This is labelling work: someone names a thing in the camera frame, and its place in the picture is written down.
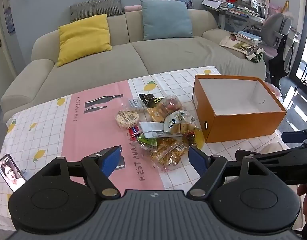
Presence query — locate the clear dried fruit bag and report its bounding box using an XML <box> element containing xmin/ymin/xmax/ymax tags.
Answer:
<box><xmin>158</xmin><ymin>94</ymin><xmax>184</xmax><ymax>117</ymax></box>

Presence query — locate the black garment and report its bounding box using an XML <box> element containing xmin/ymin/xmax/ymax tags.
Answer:
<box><xmin>268</xmin><ymin>34</ymin><xmax>294</xmax><ymax>87</ymax></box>

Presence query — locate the grey striped pillow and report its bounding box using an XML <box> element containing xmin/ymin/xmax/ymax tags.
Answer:
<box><xmin>70</xmin><ymin>0</ymin><xmax>124</xmax><ymax>23</ymax></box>

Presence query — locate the long white snack packet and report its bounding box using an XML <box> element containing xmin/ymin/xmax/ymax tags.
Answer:
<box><xmin>139</xmin><ymin>122</ymin><xmax>169</xmax><ymax>138</ymax></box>

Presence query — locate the smartphone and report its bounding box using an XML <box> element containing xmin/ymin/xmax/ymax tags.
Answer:
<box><xmin>0</xmin><ymin>154</ymin><xmax>27</xmax><ymax>193</ymax></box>

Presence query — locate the yellow pillow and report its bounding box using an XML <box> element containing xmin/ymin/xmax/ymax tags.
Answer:
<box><xmin>57</xmin><ymin>14</ymin><xmax>112</xmax><ymax>67</ymax></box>

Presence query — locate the round rice cracker packet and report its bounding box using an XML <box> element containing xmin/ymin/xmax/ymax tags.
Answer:
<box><xmin>115</xmin><ymin>110</ymin><xmax>139</xmax><ymax>128</ymax></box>

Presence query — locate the red snack packet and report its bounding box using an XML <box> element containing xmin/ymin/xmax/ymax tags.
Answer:
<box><xmin>128</xmin><ymin>126</ymin><xmax>141</xmax><ymax>140</ymax></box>

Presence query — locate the pink and white checked tablecloth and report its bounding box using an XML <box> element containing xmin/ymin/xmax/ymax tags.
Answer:
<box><xmin>0</xmin><ymin>66</ymin><xmax>297</xmax><ymax>233</ymax></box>

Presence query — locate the green raisin packet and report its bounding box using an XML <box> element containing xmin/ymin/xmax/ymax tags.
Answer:
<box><xmin>137</xmin><ymin>133</ymin><xmax>157</xmax><ymax>148</ymax></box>

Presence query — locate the light blue pillow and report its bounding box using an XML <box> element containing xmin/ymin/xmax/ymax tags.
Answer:
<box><xmin>140</xmin><ymin>0</ymin><xmax>194</xmax><ymax>41</ymax></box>

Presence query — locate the white desk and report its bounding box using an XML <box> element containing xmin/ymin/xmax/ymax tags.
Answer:
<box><xmin>217</xmin><ymin>7</ymin><xmax>266</xmax><ymax>32</ymax></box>

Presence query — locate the pink cushion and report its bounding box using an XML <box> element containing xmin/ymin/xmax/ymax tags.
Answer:
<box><xmin>123</xmin><ymin>4</ymin><xmax>142</xmax><ymax>12</ymax></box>

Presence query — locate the grey office chair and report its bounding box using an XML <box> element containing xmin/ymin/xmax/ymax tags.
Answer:
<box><xmin>260</xmin><ymin>12</ymin><xmax>294</xmax><ymax>85</ymax></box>

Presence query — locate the stack of books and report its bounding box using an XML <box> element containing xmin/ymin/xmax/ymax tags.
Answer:
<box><xmin>230</xmin><ymin>31</ymin><xmax>263</xmax><ymax>47</ymax></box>

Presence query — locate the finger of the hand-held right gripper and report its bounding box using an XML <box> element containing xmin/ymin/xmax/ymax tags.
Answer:
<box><xmin>281</xmin><ymin>129</ymin><xmax>307</xmax><ymax>147</ymax></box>
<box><xmin>235</xmin><ymin>149</ymin><xmax>294</xmax><ymax>166</ymax></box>

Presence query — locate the person's right hand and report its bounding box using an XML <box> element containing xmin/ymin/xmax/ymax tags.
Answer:
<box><xmin>297</xmin><ymin>183</ymin><xmax>307</xmax><ymax>227</ymax></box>

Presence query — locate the orange yellow snack packet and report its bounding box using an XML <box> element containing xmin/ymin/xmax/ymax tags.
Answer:
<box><xmin>146</xmin><ymin>106</ymin><xmax>166</xmax><ymax>123</ymax></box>

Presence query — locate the orange cardboard box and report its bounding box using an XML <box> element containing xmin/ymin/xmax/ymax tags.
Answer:
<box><xmin>192</xmin><ymin>74</ymin><xmax>287</xmax><ymax>143</ymax></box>

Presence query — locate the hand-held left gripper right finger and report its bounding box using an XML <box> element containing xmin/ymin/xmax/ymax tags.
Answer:
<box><xmin>187</xmin><ymin>145</ymin><xmax>269</xmax><ymax>197</ymax></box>

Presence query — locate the fried noodle snack packet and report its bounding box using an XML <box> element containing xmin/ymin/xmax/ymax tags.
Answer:
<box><xmin>150</xmin><ymin>137</ymin><xmax>189</xmax><ymax>167</ymax></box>

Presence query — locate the dark brown date packet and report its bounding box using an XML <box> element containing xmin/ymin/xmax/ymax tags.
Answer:
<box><xmin>183</xmin><ymin>130</ymin><xmax>196</xmax><ymax>145</ymax></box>

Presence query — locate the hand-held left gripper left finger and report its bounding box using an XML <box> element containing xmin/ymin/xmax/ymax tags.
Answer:
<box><xmin>38</xmin><ymin>146</ymin><xmax>122</xmax><ymax>198</ymax></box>

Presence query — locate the pink trash bin with bag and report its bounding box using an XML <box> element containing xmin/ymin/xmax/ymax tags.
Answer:
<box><xmin>268</xmin><ymin>82</ymin><xmax>284</xmax><ymax>98</ymax></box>

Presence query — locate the cluttered desk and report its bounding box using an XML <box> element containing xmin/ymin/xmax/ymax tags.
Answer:
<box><xmin>201</xmin><ymin>0</ymin><xmax>265</xmax><ymax>18</ymax></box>

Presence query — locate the clear packet with blue label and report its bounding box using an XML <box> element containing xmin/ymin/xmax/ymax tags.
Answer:
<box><xmin>126</xmin><ymin>99</ymin><xmax>147</xmax><ymax>112</ymax></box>

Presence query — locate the black and yellow snack packet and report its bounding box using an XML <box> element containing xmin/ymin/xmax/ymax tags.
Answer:
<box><xmin>138</xmin><ymin>93</ymin><xmax>166</xmax><ymax>108</ymax></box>

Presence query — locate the white and blue chips bag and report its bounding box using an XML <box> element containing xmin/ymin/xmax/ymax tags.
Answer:
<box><xmin>164</xmin><ymin>110</ymin><xmax>197</xmax><ymax>134</ymax></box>

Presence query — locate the printed tote bag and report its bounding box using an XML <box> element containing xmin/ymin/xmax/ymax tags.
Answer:
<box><xmin>220</xmin><ymin>35</ymin><xmax>265</xmax><ymax>63</ymax></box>

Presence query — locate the wall poster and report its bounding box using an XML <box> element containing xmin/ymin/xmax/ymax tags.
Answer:
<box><xmin>3</xmin><ymin>0</ymin><xmax>16</xmax><ymax>34</ymax></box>

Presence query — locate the beige sofa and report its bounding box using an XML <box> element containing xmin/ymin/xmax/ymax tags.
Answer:
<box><xmin>0</xmin><ymin>9</ymin><xmax>266</xmax><ymax>115</ymax></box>

